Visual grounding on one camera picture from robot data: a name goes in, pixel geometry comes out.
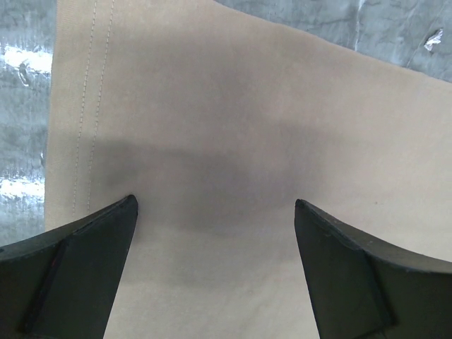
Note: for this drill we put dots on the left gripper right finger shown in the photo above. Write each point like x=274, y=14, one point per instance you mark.
x=361, y=286

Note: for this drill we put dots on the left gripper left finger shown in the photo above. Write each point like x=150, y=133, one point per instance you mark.
x=63, y=283

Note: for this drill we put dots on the beige t shirt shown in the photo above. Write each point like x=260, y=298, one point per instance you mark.
x=217, y=122

